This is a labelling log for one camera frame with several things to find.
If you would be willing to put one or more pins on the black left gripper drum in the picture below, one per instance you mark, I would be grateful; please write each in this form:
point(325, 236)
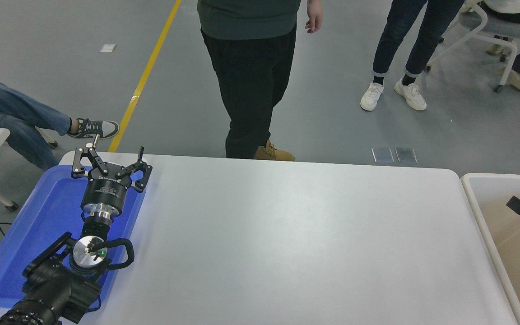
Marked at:
point(104, 194)

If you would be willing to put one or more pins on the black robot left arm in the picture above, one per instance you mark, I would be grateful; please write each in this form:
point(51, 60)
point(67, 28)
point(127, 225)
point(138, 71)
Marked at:
point(52, 284)

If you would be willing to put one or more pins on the standing person's left hand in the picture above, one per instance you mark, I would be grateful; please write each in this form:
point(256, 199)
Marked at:
point(315, 16)

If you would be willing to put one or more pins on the large pale bin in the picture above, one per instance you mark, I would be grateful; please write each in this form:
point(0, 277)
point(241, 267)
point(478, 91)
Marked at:
point(503, 253)

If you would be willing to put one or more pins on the chair base leg with caster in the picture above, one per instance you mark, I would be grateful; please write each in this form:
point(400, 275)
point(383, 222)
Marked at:
point(51, 144)

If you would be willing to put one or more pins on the blue plastic tray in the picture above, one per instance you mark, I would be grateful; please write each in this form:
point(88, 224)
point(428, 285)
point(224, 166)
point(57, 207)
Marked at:
point(39, 216)

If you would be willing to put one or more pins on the yellow floor tape line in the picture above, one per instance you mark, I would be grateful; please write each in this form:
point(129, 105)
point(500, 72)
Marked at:
point(151, 58)

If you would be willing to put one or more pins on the metal floor plate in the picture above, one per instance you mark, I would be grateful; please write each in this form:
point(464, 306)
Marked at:
point(383, 155)
point(406, 155)

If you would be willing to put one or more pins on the standing person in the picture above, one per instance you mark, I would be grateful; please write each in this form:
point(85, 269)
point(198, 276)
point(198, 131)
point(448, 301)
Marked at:
point(251, 81)

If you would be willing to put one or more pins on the white office chair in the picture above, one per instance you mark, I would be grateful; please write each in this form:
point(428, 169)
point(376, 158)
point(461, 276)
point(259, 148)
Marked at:
point(494, 27)

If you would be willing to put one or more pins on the person in white shoes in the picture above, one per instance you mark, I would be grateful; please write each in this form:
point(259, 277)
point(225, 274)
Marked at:
point(422, 36)

